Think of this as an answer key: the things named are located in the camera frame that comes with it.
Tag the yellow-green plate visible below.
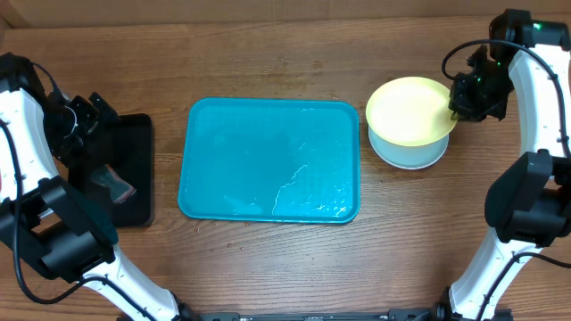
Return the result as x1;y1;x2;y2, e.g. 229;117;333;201
366;77;457;147

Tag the dark bow-shaped sponge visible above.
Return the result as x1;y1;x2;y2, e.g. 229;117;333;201
90;164;137;203

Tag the light blue plate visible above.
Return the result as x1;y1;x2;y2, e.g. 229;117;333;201
368;128;449;170

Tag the white plate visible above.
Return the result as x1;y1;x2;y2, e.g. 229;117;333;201
374;145;447;170

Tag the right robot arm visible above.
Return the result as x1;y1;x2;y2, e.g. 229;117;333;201
422;9;570;320

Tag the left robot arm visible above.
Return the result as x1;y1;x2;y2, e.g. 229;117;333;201
1;53;195;320

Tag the black plastic tray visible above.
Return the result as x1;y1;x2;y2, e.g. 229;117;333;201
68;114;154;227

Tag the teal plastic tray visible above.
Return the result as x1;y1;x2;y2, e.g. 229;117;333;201
178;97;360;224

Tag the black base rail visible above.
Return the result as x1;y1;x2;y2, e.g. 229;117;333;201
195;307;514;321

